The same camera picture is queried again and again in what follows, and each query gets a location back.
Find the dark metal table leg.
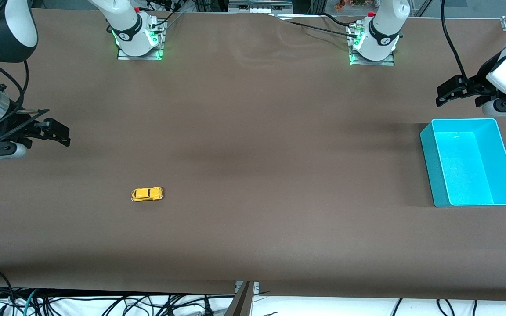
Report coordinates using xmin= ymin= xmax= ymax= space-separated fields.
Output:
xmin=224 ymin=281 xmax=253 ymax=316

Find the black floor cable tangle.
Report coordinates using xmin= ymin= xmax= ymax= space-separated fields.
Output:
xmin=0 ymin=287 xmax=236 ymax=316

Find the silver table bracket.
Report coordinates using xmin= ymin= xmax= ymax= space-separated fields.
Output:
xmin=235 ymin=281 xmax=260 ymax=295

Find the short black table cable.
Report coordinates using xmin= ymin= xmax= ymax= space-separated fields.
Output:
xmin=321 ymin=12 xmax=359 ymax=28

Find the orange plastic item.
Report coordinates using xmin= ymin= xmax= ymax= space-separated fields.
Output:
xmin=334 ymin=0 xmax=368 ymax=11

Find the grey power strip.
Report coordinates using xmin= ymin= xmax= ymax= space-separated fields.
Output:
xmin=228 ymin=0 xmax=294 ymax=14

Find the yellow toy beetle car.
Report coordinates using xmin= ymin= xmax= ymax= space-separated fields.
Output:
xmin=131 ymin=187 xmax=164 ymax=202

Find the long black table cable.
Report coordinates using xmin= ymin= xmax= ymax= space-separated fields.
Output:
xmin=268 ymin=14 xmax=359 ymax=40

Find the brown table cover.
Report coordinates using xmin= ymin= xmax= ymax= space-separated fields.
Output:
xmin=0 ymin=9 xmax=506 ymax=302

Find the cyan plastic bin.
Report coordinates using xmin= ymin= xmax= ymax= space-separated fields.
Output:
xmin=419 ymin=118 xmax=506 ymax=208

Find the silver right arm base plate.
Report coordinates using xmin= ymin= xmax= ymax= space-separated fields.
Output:
xmin=117 ymin=18 xmax=164 ymax=61

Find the teal floor cable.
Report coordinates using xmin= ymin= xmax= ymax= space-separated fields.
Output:
xmin=21 ymin=289 xmax=39 ymax=316

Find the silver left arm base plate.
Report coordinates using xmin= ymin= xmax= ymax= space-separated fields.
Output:
xmin=349 ymin=24 xmax=396 ymax=66

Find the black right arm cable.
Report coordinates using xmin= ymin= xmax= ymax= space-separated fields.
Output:
xmin=0 ymin=59 xmax=29 ymax=147

